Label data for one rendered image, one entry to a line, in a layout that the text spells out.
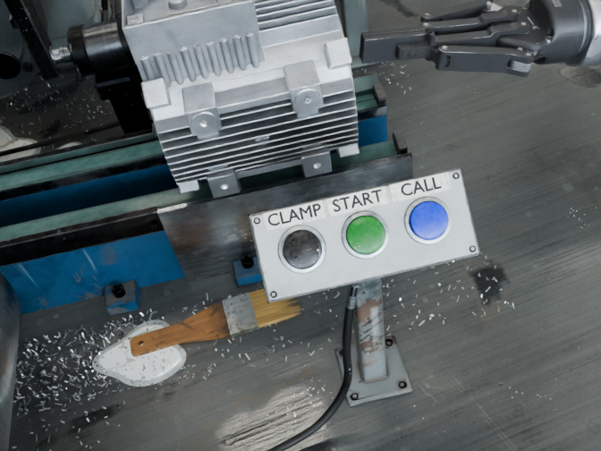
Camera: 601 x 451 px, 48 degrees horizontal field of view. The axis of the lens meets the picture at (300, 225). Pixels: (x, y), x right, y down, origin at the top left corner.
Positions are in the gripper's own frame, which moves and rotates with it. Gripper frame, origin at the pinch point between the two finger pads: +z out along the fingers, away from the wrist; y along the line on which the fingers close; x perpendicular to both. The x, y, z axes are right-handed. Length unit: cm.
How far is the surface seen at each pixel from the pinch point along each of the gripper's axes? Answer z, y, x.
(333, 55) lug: 8.4, 6.9, -4.5
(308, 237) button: 14.8, 27.3, -2.9
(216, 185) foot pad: 20.7, 9.6, 8.3
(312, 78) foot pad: 10.7, 8.6, -3.4
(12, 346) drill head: 39.3, 26.7, 6.6
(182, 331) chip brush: 26.8, 15.3, 25.9
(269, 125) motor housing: 15.0, 9.2, 1.4
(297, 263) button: 15.8, 28.6, -1.6
